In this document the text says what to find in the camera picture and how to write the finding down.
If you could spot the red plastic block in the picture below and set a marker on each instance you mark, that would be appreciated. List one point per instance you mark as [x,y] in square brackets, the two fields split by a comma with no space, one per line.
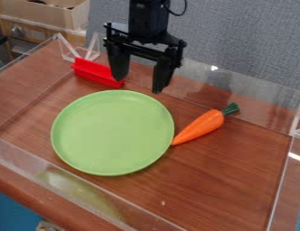
[95,72]

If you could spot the clear acrylic tray enclosure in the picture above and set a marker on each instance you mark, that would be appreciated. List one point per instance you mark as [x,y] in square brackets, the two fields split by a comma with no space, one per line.
[231,181]

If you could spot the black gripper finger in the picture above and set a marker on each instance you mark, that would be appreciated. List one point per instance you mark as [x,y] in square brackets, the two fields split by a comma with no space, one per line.
[163,70]
[119,60]

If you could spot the cardboard box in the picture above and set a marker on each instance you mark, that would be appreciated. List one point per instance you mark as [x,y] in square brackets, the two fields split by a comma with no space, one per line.
[67,14]

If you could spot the orange toy carrot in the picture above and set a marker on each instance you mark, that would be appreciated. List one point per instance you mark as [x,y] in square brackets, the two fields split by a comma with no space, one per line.
[204,124]

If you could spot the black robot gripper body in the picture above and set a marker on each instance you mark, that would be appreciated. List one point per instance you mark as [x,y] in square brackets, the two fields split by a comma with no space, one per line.
[143,36]

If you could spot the wooden shelf unit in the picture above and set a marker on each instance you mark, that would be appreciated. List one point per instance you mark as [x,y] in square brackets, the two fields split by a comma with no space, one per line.
[27,33]

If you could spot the green round plate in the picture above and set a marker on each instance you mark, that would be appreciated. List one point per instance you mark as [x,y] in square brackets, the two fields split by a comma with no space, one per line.
[112,132]

